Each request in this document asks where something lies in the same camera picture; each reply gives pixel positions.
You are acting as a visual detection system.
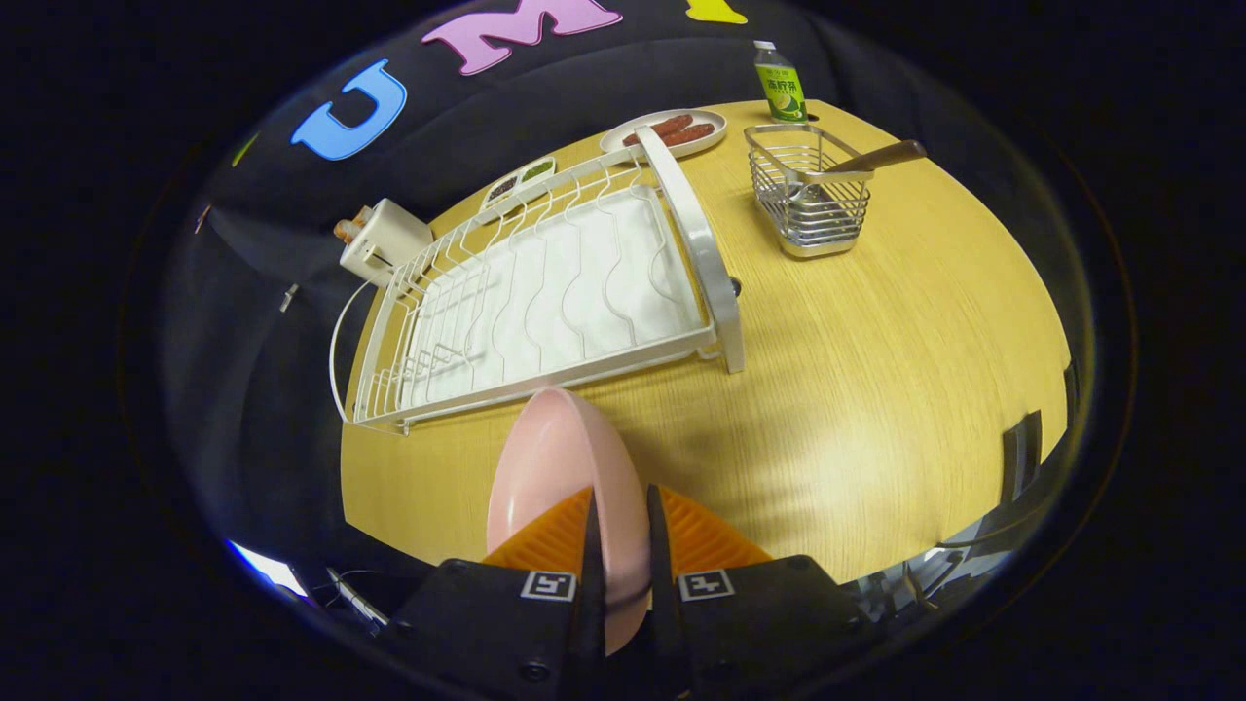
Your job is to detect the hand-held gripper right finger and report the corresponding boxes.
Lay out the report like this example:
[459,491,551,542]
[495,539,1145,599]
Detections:
[645,483,877,701]

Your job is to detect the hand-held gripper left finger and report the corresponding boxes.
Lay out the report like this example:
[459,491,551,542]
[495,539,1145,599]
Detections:
[385,485,609,701]

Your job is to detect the pink plate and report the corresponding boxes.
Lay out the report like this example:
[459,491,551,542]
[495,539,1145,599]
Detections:
[485,387,653,658]

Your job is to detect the white wire dish rack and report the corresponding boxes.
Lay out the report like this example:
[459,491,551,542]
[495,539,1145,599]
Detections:
[331,125,749,437]

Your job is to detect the silver wire basket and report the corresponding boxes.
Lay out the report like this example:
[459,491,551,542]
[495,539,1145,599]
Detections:
[744,123,874,259]

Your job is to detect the wooden handled spoon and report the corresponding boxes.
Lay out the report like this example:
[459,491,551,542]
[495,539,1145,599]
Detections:
[790,139,929,210]

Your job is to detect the white plate with meat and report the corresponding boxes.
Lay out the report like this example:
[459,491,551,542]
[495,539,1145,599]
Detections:
[599,108,729,160]

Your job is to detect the white drain mat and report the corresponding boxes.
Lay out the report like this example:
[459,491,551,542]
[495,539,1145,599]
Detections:
[401,185,707,410]

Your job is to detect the white toaster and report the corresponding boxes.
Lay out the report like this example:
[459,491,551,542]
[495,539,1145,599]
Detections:
[339,198,435,289]

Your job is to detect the white divided condiment tray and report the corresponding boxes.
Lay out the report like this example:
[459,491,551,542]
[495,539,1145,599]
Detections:
[477,156,558,220]

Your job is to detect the green drink bottle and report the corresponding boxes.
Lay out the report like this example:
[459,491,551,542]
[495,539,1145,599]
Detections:
[753,40,809,124]

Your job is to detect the black backdrop cloth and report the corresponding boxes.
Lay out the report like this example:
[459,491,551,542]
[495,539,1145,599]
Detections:
[156,0,877,575]

